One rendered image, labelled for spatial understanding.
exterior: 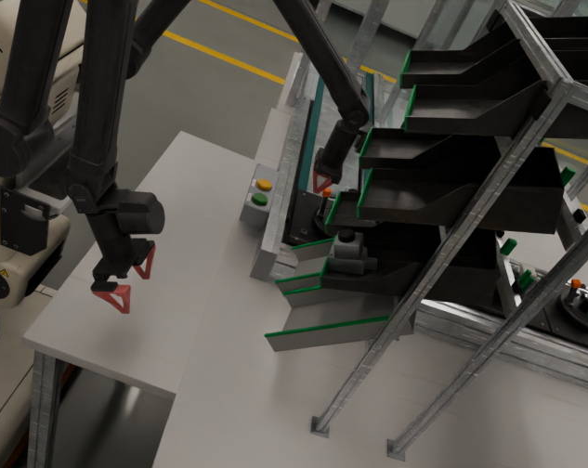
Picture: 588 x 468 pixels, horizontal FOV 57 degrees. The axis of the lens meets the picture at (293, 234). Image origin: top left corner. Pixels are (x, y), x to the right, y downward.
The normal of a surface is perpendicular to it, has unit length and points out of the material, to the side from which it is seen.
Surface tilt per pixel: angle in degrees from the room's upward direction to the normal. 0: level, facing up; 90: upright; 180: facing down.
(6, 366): 0
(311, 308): 45
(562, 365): 90
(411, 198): 25
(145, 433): 0
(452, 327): 90
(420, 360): 0
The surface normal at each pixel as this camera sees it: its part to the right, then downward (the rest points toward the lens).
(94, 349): 0.33, -0.72
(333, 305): -0.40, -0.81
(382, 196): -0.08, -0.83
